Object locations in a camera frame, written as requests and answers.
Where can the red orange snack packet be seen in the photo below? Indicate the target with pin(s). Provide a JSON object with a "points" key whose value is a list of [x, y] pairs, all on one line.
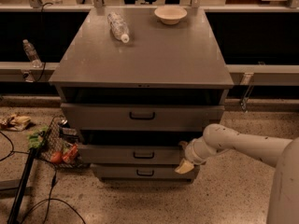
{"points": [[70, 155]]}

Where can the black wire mesh basket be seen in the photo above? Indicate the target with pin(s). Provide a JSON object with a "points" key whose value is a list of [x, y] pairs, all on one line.
{"points": [[61, 137]]}

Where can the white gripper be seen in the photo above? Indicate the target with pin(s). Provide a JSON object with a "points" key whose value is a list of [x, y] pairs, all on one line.
{"points": [[191, 155]]}

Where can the beige paper bowl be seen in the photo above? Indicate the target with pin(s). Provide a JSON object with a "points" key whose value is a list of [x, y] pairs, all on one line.
{"points": [[170, 15]]}

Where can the crumpled snack bag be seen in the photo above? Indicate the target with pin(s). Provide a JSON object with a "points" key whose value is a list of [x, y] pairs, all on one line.
{"points": [[15, 123]]}

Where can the clear plastic water bottle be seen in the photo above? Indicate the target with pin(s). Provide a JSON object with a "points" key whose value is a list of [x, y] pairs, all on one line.
{"points": [[118, 27]]}

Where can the metal bracket clamp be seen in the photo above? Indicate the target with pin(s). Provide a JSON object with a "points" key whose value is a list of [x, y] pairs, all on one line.
{"points": [[246, 82]]}

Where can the grey top drawer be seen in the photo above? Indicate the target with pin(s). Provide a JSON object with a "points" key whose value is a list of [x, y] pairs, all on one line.
{"points": [[160, 118]]}

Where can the upright plastic bottle on ledge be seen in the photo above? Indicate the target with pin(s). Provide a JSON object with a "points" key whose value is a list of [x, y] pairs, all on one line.
{"points": [[31, 54]]}

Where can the grey bottom drawer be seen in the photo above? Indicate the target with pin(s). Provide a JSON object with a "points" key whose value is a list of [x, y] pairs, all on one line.
{"points": [[104, 171]]}

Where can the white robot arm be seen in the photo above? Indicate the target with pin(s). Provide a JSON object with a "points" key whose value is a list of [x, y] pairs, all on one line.
{"points": [[280, 153]]}

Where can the grey metal drawer cabinet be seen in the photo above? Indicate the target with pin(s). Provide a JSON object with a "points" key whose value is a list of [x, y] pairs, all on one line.
{"points": [[161, 65]]}

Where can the green leafy toy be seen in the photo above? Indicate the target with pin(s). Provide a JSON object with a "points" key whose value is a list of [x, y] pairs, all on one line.
{"points": [[37, 138]]}

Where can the red tomato toy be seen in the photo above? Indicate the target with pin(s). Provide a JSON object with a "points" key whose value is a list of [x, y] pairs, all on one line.
{"points": [[56, 157]]}

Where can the grey drawer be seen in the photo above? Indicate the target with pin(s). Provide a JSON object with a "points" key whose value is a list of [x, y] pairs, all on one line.
{"points": [[104, 171], [148, 155], [160, 118]]}

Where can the black metal pole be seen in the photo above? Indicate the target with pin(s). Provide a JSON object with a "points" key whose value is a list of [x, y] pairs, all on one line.
{"points": [[12, 218]]}

